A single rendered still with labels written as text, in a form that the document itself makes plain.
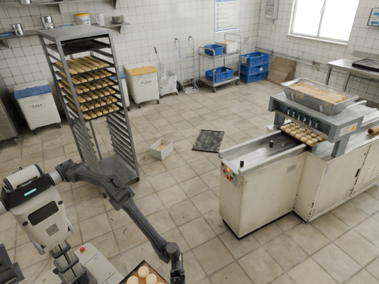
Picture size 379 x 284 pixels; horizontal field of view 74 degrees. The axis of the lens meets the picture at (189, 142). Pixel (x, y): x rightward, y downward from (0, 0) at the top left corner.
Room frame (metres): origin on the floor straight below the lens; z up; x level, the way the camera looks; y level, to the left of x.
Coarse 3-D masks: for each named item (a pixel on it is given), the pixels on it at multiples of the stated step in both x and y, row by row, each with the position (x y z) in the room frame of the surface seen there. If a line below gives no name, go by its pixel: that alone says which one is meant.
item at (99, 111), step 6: (72, 108) 2.54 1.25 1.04; (102, 108) 2.46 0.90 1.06; (108, 108) 2.45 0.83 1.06; (114, 108) 2.44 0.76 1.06; (120, 108) 2.47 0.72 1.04; (84, 114) 2.33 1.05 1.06; (90, 114) 2.32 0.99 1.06; (96, 114) 2.35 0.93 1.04; (102, 114) 2.34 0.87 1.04; (84, 120) 2.24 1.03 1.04
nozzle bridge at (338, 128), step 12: (276, 96) 2.24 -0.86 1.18; (276, 108) 2.25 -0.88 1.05; (288, 108) 2.15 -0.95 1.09; (300, 108) 1.95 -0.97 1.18; (276, 120) 2.29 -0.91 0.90; (300, 120) 1.98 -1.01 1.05; (312, 120) 1.90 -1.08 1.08; (324, 120) 1.72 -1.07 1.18; (336, 120) 1.71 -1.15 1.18; (348, 120) 1.70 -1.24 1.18; (360, 120) 1.75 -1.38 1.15; (324, 132) 1.75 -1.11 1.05; (336, 132) 1.63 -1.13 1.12; (348, 132) 1.70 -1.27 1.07; (336, 144) 1.69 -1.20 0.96; (336, 156) 1.67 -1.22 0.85
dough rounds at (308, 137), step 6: (282, 126) 2.11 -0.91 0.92; (288, 126) 2.10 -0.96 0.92; (294, 126) 2.09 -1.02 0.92; (300, 126) 2.10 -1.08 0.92; (288, 132) 2.02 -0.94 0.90; (294, 132) 1.98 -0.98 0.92; (300, 132) 2.00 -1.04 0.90; (306, 132) 1.97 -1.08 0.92; (312, 132) 1.98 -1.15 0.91; (300, 138) 1.91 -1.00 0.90; (306, 138) 1.87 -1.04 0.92; (312, 138) 1.90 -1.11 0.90; (318, 138) 1.86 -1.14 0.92; (324, 138) 1.87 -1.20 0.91; (312, 144) 1.80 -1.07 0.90
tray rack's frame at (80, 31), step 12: (84, 24) 2.93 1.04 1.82; (48, 36) 2.33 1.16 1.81; (60, 36) 2.22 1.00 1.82; (72, 36) 2.24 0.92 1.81; (84, 36) 2.30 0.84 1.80; (48, 60) 2.65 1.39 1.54; (60, 96) 2.65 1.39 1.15; (72, 132) 2.64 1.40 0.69; (96, 144) 2.80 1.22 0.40; (108, 168) 2.60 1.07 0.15; (120, 168) 2.58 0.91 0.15
